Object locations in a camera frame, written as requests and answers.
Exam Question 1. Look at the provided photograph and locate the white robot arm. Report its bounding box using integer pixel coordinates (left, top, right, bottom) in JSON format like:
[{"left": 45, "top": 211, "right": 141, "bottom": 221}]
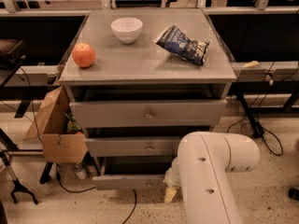
[{"left": 164, "top": 132, "right": 261, "bottom": 224}]

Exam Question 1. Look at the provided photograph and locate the open cardboard box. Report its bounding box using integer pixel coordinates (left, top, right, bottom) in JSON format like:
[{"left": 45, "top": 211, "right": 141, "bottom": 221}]
[{"left": 24, "top": 86, "right": 88, "bottom": 163}]

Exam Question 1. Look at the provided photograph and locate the grey drawer cabinet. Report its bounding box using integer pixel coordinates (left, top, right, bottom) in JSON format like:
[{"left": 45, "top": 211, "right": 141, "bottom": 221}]
[{"left": 58, "top": 8, "right": 238, "bottom": 173}]

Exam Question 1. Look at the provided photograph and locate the grey drawer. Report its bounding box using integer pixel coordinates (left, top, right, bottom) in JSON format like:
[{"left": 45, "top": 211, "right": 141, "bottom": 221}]
[
  {"left": 69, "top": 100, "right": 226, "bottom": 128},
  {"left": 86, "top": 136, "right": 181, "bottom": 157},
  {"left": 92, "top": 155, "right": 176, "bottom": 191}
]

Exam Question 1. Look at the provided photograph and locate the small yellow foam piece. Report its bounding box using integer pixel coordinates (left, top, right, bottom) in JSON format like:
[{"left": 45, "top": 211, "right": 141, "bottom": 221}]
[{"left": 243, "top": 61, "right": 259, "bottom": 68}]

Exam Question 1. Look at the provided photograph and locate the black floor cable front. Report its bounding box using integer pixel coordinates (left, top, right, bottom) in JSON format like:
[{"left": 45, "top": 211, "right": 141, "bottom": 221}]
[{"left": 55, "top": 163, "right": 138, "bottom": 224}]

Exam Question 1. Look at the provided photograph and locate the grey top drawer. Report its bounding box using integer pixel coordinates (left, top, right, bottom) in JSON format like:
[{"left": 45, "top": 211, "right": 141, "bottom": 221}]
[{"left": 69, "top": 100, "right": 226, "bottom": 128}]

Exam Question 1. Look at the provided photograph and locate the grey bottom drawer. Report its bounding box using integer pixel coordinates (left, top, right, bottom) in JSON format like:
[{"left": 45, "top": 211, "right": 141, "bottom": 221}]
[{"left": 92, "top": 155, "right": 176, "bottom": 191}]

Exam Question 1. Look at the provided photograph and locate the blue chip bag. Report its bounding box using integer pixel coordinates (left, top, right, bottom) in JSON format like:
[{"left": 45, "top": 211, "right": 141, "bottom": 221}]
[{"left": 153, "top": 25, "right": 209, "bottom": 66}]

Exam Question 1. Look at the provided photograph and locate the black tripod stand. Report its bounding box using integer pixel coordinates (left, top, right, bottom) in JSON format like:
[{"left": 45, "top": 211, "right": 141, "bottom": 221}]
[{"left": 0, "top": 129, "right": 38, "bottom": 204}]

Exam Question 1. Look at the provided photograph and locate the silver can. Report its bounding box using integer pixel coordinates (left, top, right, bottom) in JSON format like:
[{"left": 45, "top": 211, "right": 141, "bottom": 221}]
[{"left": 75, "top": 163, "right": 88, "bottom": 180}]

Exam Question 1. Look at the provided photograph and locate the black floor cable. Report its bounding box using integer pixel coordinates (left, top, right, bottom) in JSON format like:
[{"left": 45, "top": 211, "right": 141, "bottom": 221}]
[
  {"left": 226, "top": 63, "right": 299, "bottom": 157},
  {"left": 55, "top": 163, "right": 138, "bottom": 224}
]

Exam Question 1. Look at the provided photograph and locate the grey middle drawer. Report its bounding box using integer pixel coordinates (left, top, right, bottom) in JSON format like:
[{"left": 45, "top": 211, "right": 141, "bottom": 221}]
[{"left": 86, "top": 136, "right": 181, "bottom": 157}]

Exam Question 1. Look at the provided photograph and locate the orange red apple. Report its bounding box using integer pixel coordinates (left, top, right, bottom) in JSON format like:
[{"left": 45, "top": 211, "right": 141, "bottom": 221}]
[{"left": 72, "top": 43, "right": 95, "bottom": 68}]

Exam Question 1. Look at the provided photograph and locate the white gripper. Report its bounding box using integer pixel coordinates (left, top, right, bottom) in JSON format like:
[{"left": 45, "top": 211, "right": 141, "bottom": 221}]
[{"left": 164, "top": 158, "right": 180, "bottom": 203}]

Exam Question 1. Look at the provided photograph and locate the white ceramic bowl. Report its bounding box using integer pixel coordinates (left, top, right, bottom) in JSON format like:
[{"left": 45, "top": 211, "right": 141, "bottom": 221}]
[{"left": 111, "top": 18, "right": 143, "bottom": 44}]

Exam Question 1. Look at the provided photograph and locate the black floor cable right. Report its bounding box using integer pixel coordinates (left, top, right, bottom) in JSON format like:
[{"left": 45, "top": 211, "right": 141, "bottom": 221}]
[{"left": 226, "top": 63, "right": 299, "bottom": 157}]

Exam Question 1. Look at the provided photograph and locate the green bottle in box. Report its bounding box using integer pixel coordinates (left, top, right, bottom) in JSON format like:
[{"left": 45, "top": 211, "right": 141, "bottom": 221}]
[{"left": 65, "top": 113, "right": 80, "bottom": 134}]

